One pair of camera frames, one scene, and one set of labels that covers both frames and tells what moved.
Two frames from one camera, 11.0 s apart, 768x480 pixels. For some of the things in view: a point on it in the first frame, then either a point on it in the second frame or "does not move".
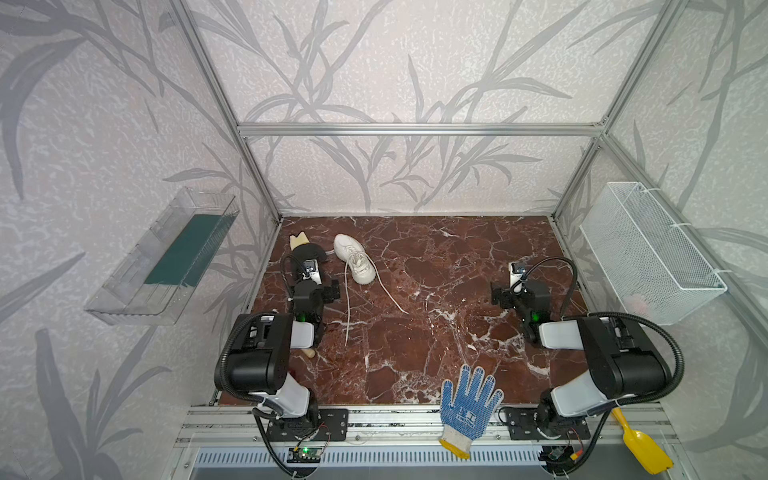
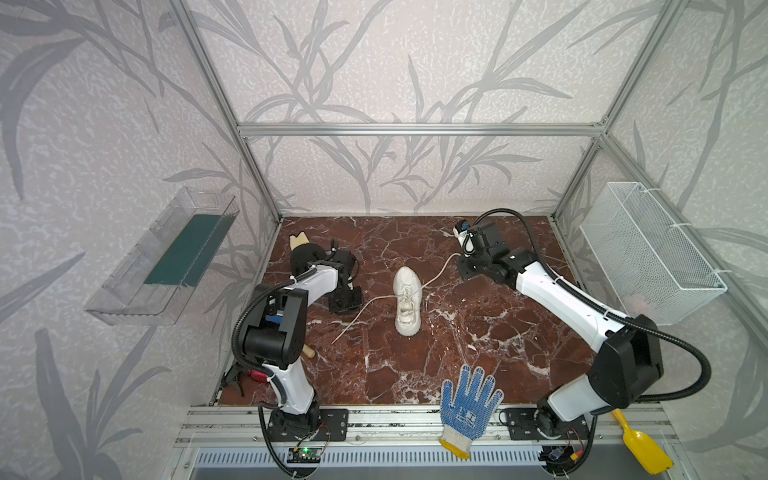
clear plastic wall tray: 152,281 does not move
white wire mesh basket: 652,273 does not move
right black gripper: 513,294 to 471,267
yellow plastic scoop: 653,460 does not move
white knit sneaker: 359,261 to 407,288
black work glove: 303,250 does not move
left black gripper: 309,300 to 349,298
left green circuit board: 304,455 does not move
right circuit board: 557,455 does not move
